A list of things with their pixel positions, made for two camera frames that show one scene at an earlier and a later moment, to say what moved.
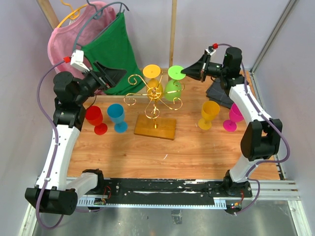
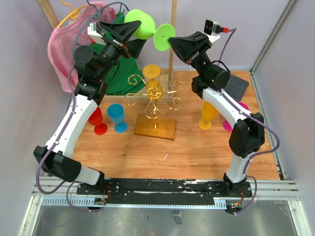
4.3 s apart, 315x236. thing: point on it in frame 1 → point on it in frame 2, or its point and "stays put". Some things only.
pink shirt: x=67 y=38 stays put
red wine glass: x=94 y=116 stays put
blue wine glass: x=116 y=113 stays put
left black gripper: x=113 y=75 → x=121 y=32
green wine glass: x=173 y=87 → x=146 y=28
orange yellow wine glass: x=154 y=89 stays put
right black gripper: x=199 y=69 → x=188 y=47
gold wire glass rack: x=152 y=109 stays put
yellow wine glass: x=209 y=110 stays put
